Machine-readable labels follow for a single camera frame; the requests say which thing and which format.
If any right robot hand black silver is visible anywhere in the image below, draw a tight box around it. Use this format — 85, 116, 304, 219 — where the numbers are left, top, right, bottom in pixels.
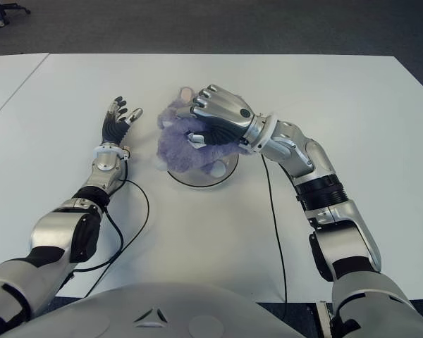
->
186, 83, 259, 146

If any left robot hand black silver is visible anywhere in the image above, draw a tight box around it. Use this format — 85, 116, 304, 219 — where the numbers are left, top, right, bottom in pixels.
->
102, 95, 144, 146

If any purple plush bunny doll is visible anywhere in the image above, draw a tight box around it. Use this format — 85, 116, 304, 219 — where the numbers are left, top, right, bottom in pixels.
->
156, 87, 255, 177

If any white plate black rim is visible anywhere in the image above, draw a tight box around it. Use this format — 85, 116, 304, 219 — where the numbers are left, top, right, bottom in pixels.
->
166, 151, 240, 192

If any black office chair base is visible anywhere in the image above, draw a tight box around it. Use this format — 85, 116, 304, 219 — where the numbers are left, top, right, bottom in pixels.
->
0, 0, 32, 17

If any grey robot torso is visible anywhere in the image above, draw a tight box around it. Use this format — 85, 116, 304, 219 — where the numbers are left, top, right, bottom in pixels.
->
0, 281, 306, 338

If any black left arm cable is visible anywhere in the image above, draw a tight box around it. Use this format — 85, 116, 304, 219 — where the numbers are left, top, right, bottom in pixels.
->
70, 168, 151, 300

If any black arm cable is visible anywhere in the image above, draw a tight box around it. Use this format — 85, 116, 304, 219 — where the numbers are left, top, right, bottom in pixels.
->
70, 168, 151, 300
261, 154, 290, 320

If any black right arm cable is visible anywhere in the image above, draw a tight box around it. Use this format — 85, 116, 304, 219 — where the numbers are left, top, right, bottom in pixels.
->
261, 154, 290, 320

